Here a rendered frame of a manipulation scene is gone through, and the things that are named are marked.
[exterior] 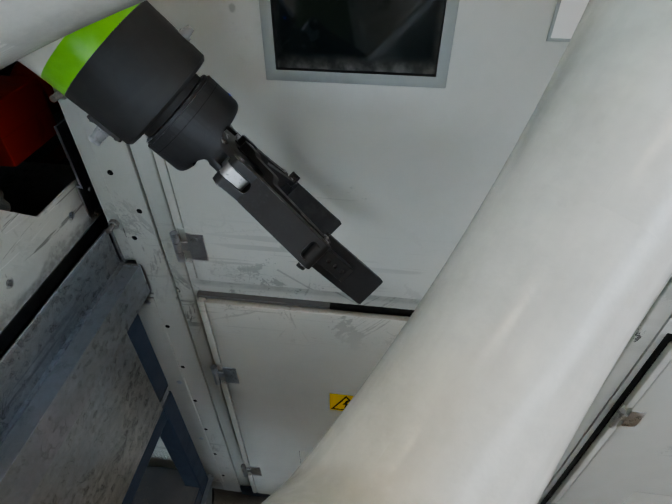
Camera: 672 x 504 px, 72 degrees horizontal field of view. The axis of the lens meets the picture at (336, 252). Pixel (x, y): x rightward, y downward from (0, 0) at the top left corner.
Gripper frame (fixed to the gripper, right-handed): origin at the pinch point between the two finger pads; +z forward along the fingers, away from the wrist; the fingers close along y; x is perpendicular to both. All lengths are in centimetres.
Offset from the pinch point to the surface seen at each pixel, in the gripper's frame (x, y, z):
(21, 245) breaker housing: -27.1, -17.2, -21.6
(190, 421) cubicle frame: -57, -41, 26
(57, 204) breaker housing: -23.4, -24.1, -21.4
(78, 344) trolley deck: -33.9, -14.9, -9.3
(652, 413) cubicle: 13, -1, 64
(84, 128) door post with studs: -12.7, -22.8, -24.6
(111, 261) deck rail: -27.7, -26.9, -11.1
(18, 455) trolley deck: -39.0, -1.3, -9.4
